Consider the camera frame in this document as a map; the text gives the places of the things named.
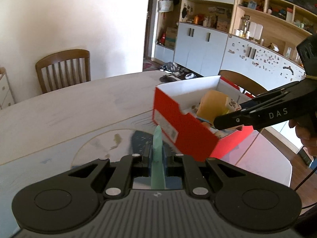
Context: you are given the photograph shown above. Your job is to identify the yellow pig toy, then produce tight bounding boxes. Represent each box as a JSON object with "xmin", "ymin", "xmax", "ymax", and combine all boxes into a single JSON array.
[{"xmin": 196, "ymin": 90, "xmax": 241, "ymax": 126}]

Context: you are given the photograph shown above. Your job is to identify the chicken breast snack packet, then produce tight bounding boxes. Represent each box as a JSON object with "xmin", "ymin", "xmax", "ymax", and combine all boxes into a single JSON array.
[{"xmin": 202, "ymin": 122, "xmax": 228, "ymax": 139}]

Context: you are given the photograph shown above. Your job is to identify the person right hand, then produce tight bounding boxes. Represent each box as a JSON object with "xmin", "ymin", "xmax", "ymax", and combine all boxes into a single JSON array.
[{"xmin": 288, "ymin": 120, "xmax": 317, "ymax": 156}]

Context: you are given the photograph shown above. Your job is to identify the right wooden chair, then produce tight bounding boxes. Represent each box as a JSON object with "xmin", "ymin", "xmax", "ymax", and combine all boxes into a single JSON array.
[{"xmin": 219, "ymin": 70, "xmax": 268, "ymax": 96}]

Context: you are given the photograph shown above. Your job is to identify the wooden chair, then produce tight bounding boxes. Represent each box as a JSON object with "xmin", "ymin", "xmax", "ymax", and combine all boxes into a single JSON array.
[
  {"xmin": 35, "ymin": 49, "xmax": 91, "ymax": 93},
  {"xmin": 219, "ymin": 70, "xmax": 268, "ymax": 96}
]

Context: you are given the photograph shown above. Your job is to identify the red cardboard box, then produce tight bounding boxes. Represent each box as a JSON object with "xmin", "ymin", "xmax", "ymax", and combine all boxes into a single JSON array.
[{"xmin": 153, "ymin": 76, "xmax": 253, "ymax": 161}]

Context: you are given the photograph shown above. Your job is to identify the phone stand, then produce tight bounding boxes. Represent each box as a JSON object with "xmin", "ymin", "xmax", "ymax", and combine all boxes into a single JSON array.
[{"xmin": 159, "ymin": 62, "xmax": 181, "ymax": 83}]

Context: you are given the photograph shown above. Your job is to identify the far wooden chair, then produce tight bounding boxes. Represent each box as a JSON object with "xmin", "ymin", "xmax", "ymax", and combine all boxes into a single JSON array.
[{"xmin": 35, "ymin": 49, "xmax": 91, "ymax": 93}]

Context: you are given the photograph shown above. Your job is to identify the white side cabinet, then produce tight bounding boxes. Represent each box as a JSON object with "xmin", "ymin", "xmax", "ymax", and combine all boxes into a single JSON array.
[{"xmin": 0, "ymin": 67, "xmax": 15, "ymax": 110}]

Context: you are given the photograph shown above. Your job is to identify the hanging grey bag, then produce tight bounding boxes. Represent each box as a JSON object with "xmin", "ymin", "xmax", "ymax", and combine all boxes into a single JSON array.
[{"xmin": 158, "ymin": 0, "xmax": 174, "ymax": 13}]

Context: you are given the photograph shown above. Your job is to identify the white wall cabinets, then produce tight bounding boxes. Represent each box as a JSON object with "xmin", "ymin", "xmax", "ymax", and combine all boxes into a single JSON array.
[{"xmin": 154, "ymin": 0, "xmax": 316, "ymax": 90}]

